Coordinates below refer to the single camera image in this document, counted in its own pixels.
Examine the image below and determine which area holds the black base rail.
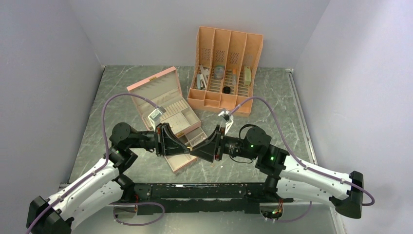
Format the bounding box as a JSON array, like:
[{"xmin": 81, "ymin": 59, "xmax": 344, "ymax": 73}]
[{"xmin": 118, "ymin": 182, "xmax": 293, "ymax": 214}]

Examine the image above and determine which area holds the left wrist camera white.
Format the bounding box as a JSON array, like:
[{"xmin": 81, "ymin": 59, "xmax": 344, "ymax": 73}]
[{"xmin": 148, "ymin": 106, "xmax": 166, "ymax": 122}]

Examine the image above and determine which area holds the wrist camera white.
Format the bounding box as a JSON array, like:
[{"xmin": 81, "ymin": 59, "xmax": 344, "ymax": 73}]
[
  {"xmin": 148, "ymin": 106, "xmax": 166, "ymax": 122},
  {"xmin": 218, "ymin": 109, "xmax": 234, "ymax": 136}
]

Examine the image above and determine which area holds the pink jewelry box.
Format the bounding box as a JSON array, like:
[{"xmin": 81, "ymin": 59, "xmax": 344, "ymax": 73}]
[{"xmin": 127, "ymin": 66, "xmax": 207, "ymax": 172}]

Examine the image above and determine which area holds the green rectangular box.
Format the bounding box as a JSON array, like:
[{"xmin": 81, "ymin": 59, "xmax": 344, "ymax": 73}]
[{"xmin": 244, "ymin": 66, "xmax": 252, "ymax": 87}]

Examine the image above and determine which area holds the black round cap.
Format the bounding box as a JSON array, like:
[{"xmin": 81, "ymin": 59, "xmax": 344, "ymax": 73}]
[{"xmin": 222, "ymin": 86, "xmax": 231, "ymax": 94}]

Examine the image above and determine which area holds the orange capped tube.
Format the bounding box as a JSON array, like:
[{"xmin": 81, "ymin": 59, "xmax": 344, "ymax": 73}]
[{"xmin": 231, "ymin": 69, "xmax": 237, "ymax": 86}]

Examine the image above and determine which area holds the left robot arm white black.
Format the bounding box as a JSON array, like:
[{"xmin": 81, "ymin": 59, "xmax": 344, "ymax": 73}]
[{"xmin": 26, "ymin": 122, "xmax": 190, "ymax": 234}]

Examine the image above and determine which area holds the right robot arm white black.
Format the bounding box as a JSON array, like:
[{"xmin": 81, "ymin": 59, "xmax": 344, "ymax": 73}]
[{"xmin": 190, "ymin": 124, "xmax": 363, "ymax": 219}]

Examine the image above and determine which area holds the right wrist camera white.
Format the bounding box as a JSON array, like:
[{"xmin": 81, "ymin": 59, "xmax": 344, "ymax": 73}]
[{"xmin": 218, "ymin": 109, "xmax": 234, "ymax": 136}]

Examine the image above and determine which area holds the grey stapler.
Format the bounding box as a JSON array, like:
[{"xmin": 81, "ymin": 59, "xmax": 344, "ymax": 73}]
[{"xmin": 195, "ymin": 64, "xmax": 209, "ymax": 90}]

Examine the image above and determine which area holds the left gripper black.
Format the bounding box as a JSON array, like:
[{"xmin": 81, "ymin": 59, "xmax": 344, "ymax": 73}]
[{"xmin": 128, "ymin": 122, "xmax": 189, "ymax": 156}]

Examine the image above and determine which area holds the orange desk file organizer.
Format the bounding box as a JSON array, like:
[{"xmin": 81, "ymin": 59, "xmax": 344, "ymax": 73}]
[{"xmin": 188, "ymin": 26, "xmax": 263, "ymax": 117}]

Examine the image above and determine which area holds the clear tape roll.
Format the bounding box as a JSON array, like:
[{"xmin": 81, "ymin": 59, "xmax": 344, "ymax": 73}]
[{"xmin": 214, "ymin": 65, "xmax": 225, "ymax": 80}]

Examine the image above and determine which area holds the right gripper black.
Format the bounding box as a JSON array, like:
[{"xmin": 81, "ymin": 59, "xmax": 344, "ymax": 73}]
[{"xmin": 190, "ymin": 125, "xmax": 258, "ymax": 162}]

